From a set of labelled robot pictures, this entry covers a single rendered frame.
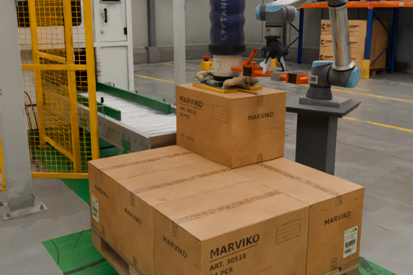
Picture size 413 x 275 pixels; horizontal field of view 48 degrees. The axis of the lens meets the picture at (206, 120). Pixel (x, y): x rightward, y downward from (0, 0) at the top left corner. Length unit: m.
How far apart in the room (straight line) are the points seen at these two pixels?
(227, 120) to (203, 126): 0.25
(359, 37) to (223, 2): 8.24
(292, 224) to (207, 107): 0.92
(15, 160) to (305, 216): 2.12
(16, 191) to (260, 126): 1.83
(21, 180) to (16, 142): 0.28
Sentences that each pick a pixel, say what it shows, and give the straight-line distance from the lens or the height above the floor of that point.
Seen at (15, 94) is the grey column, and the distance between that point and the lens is 3.44.
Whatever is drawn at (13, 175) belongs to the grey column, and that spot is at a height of 0.28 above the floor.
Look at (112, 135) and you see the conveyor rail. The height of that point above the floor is 0.48.
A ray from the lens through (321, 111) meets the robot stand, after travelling 3.25.
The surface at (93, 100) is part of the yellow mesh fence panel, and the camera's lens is 3.67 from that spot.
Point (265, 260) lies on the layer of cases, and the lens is 2.13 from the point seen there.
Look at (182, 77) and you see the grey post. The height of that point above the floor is 0.52.
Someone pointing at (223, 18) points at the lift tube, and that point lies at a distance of 2.75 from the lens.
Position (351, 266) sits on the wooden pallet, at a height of 0.12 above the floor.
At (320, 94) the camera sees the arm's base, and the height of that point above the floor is 0.83.
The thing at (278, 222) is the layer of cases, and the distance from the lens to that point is 2.10.
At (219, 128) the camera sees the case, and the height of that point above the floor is 0.75.
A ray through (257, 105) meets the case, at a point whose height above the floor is 0.88.
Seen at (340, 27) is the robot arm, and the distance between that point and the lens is 3.17.
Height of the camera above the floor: 1.40
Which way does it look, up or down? 13 degrees down
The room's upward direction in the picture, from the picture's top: straight up
